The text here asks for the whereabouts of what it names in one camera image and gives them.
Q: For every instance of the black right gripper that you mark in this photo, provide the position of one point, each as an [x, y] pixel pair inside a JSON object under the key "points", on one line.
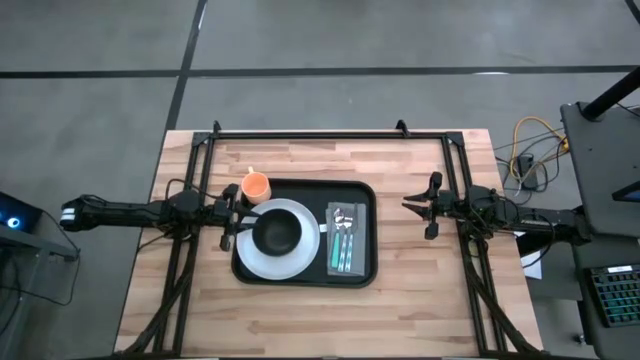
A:
{"points": [[436, 207]]}

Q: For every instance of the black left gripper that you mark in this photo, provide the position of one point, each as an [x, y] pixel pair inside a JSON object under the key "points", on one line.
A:
{"points": [[230, 216]]}

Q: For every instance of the black round bowl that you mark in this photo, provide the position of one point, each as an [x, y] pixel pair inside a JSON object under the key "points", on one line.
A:
{"points": [[276, 232]]}

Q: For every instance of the orange mug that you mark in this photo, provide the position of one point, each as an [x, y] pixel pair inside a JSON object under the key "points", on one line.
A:
{"points": [[255, 186]]}

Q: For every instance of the white round plate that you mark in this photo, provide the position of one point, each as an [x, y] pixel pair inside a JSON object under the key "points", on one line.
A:
{"points": [[280, 266]]}

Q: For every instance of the grey cloth napkin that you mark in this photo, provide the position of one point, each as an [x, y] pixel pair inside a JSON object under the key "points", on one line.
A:
{"points": [[361, 250]]}

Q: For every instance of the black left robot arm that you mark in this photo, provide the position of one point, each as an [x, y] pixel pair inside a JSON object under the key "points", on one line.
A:
{"points": [[130, 214]]}

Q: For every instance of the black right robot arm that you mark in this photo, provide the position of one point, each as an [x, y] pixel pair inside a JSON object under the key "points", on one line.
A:
{"points": [[515, 216]]}

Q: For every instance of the black plastic tray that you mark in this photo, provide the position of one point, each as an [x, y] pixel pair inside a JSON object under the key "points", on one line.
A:
{"points": [[300, 190]]}

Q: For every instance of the black power adapter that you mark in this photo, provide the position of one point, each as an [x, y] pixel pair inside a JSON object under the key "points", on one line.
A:
{"points": [[526, 165]]}

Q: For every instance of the black diagonal stand bar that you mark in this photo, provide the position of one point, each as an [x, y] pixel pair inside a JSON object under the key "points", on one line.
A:
{"points": [[537, 247]]}

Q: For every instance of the white paper sheet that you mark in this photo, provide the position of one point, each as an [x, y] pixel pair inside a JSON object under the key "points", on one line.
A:
{"points": [[532, 267]]}

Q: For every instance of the grey equipment cart top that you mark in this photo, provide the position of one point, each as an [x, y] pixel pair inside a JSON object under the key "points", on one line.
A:
{"points": [[600, 165]]}

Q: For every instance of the black screen device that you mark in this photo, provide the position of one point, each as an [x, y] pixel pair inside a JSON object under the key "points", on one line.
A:
{"points": [[629, 194]]}

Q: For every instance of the backlit keyboard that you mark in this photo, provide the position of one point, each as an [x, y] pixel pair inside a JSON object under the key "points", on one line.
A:
{"points": [[617, 297]]}

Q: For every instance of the black pole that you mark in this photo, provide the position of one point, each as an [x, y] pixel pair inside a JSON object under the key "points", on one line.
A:
{"points": [[612, 95]]}

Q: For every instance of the grey metal stand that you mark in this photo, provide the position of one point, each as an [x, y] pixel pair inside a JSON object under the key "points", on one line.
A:
{"points": [[30, 280]]}

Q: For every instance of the black computer with blue light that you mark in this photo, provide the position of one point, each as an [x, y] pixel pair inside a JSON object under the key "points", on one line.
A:
{"points": [[20, 215]]}

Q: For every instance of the dark grey desk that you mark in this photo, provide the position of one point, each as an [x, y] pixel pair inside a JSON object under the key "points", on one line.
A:
{"points": [[600, 345]]}

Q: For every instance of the black aluminium table frame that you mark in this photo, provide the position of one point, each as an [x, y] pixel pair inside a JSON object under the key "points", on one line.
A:
{"points": [[325, 135]]}

